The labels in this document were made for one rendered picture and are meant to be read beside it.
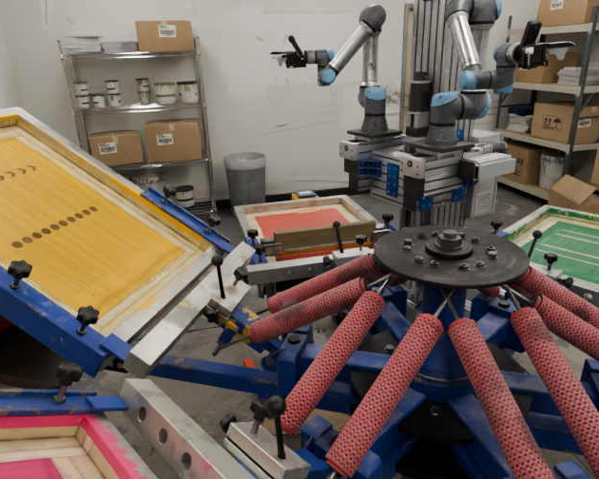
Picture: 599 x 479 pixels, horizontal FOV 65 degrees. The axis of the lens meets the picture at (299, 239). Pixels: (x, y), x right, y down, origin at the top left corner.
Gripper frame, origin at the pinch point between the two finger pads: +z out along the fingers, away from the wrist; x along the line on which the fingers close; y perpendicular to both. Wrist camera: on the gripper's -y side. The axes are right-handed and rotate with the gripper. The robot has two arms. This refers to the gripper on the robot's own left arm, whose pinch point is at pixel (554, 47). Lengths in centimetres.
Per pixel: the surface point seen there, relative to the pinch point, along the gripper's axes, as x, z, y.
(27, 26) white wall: 293, -350, -71
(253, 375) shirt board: 119, 61, 60
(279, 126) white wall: 76, -378, 69
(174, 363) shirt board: 139, 53, 57
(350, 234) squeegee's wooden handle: 77, -6, 56
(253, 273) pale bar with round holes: 115, 24, 49
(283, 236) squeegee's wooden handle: 103, -3, 49
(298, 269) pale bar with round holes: 101, 22, 52
